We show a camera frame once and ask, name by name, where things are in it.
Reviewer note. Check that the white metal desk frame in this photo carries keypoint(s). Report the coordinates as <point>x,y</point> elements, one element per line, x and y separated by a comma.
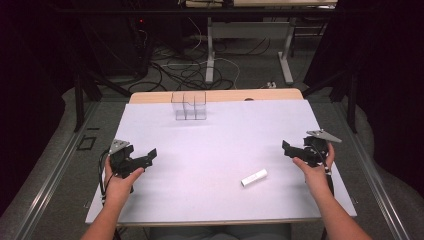
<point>246,31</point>

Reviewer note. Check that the person's right hand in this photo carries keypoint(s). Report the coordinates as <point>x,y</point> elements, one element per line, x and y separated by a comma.
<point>315,178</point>

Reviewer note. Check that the clear acrylic compartment organizer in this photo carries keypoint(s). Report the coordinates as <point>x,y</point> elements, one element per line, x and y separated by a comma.
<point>189,106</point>

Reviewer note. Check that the large white paper sheet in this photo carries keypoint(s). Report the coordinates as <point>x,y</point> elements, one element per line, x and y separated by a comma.
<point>213,150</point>

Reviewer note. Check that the white power strip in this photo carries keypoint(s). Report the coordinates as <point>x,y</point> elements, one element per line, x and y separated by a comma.
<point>271,85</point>

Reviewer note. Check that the black computer tower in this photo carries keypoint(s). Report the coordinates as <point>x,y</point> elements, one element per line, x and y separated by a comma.
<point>141,46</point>

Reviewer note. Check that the person's left hand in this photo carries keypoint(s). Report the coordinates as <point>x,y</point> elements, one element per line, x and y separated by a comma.
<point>119,187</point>

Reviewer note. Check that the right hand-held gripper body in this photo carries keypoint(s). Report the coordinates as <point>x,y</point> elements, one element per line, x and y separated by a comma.
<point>316,150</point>

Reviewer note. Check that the dark curtain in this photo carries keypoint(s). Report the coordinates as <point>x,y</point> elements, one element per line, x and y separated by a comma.
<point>383,83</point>
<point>33,83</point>

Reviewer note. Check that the white cylindrical tube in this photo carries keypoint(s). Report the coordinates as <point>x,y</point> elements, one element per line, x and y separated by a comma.
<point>254,177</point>

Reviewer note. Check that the black metal stand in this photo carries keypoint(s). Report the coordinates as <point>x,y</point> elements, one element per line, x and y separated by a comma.
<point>81,100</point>
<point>350,100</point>

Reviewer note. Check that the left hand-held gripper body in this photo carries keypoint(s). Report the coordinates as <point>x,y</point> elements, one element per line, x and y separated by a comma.
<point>120,159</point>

